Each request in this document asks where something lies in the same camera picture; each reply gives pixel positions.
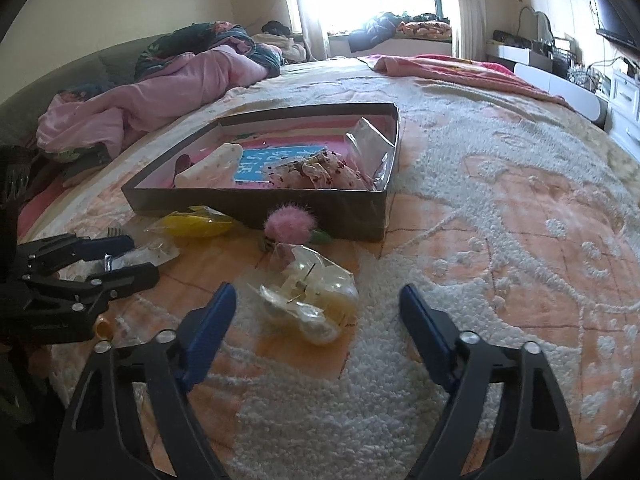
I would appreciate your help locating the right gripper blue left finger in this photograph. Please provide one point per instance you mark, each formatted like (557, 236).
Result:
(200, 335)

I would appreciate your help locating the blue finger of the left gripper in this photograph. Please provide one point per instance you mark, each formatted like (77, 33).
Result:
(98, 248)
(122, 283)

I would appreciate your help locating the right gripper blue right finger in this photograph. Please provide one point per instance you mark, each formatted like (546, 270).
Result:
(434, 335)

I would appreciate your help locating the earrings card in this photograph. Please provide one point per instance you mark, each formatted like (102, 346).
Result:
(149, 247)

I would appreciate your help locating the yellow item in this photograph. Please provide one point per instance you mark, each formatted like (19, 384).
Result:
(196, 222)

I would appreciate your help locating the clear bag of pearl clips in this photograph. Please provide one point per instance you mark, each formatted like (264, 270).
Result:
(306, 291)

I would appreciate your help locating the pink pom-pom hair clip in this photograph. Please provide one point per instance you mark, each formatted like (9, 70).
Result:
(292, 225)

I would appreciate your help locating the white hair claw clip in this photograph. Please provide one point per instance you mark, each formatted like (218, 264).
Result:
(216, 170)

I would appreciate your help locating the long clear plastic bag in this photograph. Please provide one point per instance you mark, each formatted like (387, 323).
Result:
(371, 152)

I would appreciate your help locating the small dark comb clip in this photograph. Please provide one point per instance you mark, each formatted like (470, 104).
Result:
(115, 231)

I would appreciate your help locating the dark red hair claw clip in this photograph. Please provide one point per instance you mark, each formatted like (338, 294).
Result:
(183, 163)

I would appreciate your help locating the pink quilt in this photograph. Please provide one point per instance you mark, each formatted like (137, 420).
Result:
(118, 117)

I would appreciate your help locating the dark shallow box with pink base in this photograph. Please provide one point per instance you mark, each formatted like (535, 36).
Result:
(270, 136)

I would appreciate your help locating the dark floral blanket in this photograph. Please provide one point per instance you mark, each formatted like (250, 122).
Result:
(201, 37)

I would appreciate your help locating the red pink blanket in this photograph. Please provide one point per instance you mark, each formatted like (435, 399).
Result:
(480, 75)

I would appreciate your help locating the white drawer cabinet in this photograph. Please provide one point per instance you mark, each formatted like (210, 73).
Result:
(622, 117)

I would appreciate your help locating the clothes pile on window sill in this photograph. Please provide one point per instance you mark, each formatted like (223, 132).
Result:
(386, 26)

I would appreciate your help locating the white curtain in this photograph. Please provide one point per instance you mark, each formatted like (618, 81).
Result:
(470, 29)

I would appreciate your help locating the black wall television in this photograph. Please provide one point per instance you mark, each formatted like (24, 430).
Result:
(612, 26)

